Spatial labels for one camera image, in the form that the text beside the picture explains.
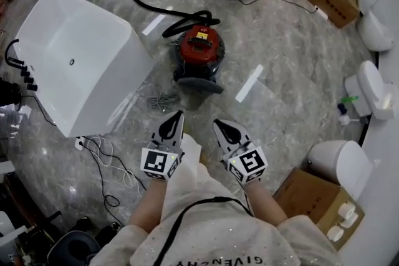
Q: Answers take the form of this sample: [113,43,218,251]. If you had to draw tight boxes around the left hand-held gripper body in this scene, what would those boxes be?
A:
[140,146,185,182]

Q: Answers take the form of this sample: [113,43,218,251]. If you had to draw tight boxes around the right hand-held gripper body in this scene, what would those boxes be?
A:
[221,146,269,185]

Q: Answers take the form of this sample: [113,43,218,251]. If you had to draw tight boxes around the person's left forearm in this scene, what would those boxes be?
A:
[129,179,169,230]

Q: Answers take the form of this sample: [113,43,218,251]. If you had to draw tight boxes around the person's right forearm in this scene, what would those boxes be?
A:
[244,179,287,225]

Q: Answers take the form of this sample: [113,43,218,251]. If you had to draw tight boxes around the person's white trousers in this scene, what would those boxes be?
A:
[180,133,203,166]

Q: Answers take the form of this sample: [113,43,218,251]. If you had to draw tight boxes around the large brown cardboard box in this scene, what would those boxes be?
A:
[272,166,365,252]

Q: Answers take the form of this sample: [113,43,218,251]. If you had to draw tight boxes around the person's light knit sweater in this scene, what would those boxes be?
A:
[90,161,344,266]

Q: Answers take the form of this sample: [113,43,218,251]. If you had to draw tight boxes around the red vacuum cleaner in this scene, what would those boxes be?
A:
[173,24,227,80]

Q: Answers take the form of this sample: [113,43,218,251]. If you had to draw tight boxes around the white bathtub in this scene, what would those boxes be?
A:
[14,0,155,138]

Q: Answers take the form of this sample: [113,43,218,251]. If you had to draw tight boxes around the white toilet paper roll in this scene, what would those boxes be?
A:
[341,213,359,228]
[338,202,356,218]
[327,224,345,242]

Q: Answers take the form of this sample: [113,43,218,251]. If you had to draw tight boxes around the black bathtub faucet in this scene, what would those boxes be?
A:
[4,39,38,92]

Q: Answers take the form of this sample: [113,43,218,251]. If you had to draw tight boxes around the thin white cable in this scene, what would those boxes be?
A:
[85,135,141,194]

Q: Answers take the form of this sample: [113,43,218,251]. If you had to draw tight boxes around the grey coiled power cord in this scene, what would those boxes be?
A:
[146,92,180,113]

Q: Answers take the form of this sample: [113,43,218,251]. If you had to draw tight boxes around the thick black cable with connector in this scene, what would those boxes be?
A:
[155,196,254,266]

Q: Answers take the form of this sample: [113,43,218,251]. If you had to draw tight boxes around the thin black cable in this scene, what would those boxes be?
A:
[82,140,147,216]

